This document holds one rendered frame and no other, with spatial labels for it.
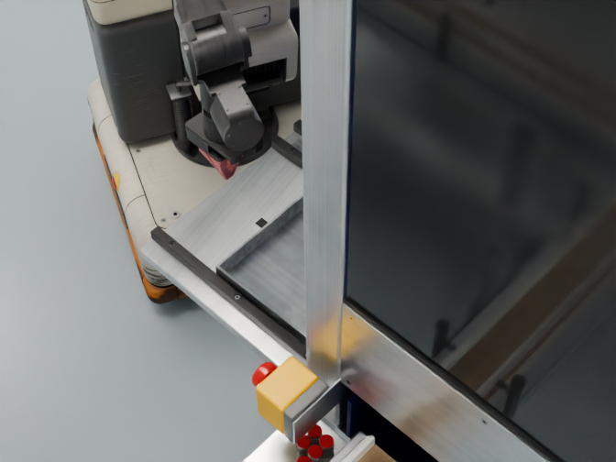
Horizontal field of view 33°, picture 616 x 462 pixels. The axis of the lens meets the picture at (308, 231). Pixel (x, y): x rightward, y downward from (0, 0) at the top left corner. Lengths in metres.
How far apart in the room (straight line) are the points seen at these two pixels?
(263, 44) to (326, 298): 1.00
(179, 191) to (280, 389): 1.28
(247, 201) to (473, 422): 0.71
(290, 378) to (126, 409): 1.23
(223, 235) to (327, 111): 0.74
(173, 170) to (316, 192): 1.54
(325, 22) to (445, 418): 0.54
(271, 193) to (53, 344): 1.09
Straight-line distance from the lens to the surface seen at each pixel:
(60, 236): 2.96
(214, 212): 1.80
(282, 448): 1.55
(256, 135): 1.40
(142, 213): 2.60
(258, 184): 1.83
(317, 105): 1.06
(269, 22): 2.23
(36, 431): 2.64
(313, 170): 1.14
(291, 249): 1.74
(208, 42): 1.38
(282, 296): 1.68
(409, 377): 1.29
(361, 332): 1.30
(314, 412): 1.44
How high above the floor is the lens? 2.27
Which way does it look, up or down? 52 degrees down
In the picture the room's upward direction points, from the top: 1 degrees counter-clockwise
